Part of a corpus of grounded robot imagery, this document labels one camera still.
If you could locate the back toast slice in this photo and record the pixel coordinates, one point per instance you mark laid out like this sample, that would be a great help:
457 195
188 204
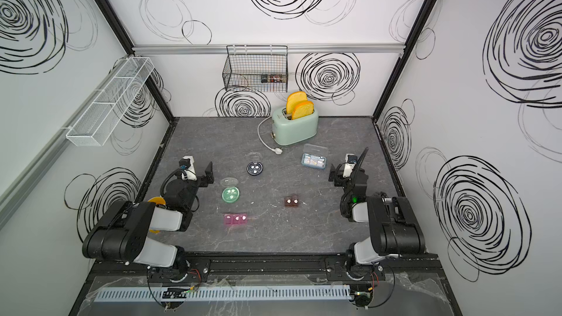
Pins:
293 100

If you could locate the green round pillbox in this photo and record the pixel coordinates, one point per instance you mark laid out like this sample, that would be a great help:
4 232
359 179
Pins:
230 193

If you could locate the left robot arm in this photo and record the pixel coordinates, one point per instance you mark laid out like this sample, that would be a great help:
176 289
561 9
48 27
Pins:
122 234

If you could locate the yellow mug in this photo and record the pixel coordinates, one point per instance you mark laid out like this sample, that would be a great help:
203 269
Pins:
160 203

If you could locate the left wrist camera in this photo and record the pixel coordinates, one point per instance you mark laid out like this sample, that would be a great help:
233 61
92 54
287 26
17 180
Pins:
187 169

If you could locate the dark blue round pillbox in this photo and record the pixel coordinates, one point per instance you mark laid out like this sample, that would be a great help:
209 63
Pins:
255 165

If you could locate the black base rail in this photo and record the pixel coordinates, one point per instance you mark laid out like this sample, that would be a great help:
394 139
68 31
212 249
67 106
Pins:
332 267

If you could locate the teal rectangular pillbox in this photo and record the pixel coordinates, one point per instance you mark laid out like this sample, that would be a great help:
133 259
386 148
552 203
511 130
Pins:
314 156

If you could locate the black wire wall basket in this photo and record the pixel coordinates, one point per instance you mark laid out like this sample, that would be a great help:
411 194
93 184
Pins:
245 64

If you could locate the mint green toaster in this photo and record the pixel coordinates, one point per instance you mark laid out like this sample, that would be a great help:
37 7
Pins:
287 132

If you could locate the dark red small pillbox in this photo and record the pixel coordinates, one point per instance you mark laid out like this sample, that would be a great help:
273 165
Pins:
291 201

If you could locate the spice jars in basket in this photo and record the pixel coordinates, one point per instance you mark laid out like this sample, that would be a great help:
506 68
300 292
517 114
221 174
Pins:
270 78

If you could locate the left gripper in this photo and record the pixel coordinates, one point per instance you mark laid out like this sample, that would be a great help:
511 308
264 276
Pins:
208 177

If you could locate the front toast slice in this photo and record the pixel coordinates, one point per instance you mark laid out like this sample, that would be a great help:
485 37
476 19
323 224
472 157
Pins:
302 109

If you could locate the toast slice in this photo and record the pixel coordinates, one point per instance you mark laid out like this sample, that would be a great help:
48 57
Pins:
302 109
293 100

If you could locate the white slotted cable duct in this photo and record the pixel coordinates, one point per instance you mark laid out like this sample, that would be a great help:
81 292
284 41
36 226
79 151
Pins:
225 293

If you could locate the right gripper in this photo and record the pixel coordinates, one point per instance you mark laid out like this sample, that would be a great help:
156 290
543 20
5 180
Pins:
339 182

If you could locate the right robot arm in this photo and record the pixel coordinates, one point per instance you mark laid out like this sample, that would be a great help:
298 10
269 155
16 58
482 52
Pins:
393 227

